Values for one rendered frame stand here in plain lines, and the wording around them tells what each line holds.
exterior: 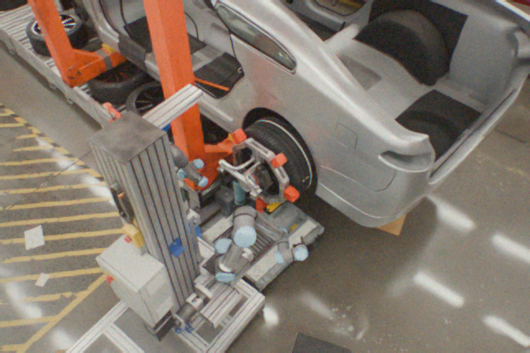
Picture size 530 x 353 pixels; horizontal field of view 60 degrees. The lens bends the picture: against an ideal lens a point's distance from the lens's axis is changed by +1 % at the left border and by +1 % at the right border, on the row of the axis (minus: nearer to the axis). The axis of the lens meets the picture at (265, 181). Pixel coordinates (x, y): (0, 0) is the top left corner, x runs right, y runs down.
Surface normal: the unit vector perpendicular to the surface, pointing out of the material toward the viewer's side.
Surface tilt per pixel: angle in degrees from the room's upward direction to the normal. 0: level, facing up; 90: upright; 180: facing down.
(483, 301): 0
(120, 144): 0
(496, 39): 89
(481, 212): 0
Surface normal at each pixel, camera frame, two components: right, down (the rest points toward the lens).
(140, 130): 0.00, -0.64
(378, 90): 0.26, -0.40
